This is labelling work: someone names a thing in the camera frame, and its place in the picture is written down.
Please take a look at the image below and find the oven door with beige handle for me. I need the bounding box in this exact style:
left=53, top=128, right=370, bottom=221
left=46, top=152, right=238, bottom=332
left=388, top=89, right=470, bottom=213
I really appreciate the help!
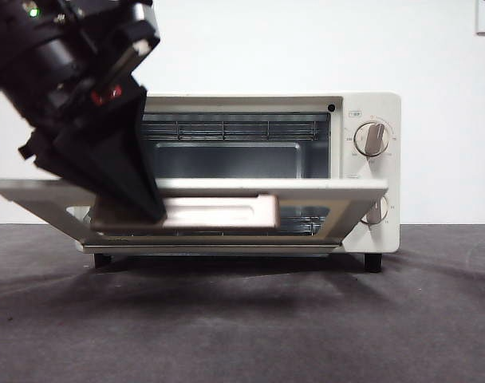
left=0, top=178, right=389, bottom=256

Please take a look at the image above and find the cream Toshiba toaster oven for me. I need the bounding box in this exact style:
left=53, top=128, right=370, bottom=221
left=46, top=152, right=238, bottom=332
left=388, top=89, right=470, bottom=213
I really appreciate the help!
left=73, top=92, right=402, bottom=274

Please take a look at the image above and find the cream temperature knob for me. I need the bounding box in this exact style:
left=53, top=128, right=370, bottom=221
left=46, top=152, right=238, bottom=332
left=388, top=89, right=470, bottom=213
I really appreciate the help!
left=353, top=122, right=389, bottom=156

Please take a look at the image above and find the cream timer knob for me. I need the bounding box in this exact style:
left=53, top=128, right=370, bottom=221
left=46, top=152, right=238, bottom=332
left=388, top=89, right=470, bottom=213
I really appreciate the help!
left=360, top=195, right=389, bottom=225

